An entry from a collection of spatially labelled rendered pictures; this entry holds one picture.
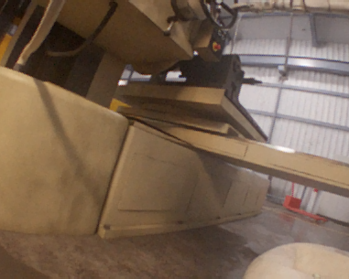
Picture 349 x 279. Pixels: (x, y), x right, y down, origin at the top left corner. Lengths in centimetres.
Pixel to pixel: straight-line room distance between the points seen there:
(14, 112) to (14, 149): 13
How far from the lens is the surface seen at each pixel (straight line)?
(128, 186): 108
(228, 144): 129
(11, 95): 82
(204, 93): 128
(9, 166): 84
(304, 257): 70
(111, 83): 164
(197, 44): 122
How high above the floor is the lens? 50
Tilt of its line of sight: 4 degrees up
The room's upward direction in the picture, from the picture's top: 19 degrees clockwise
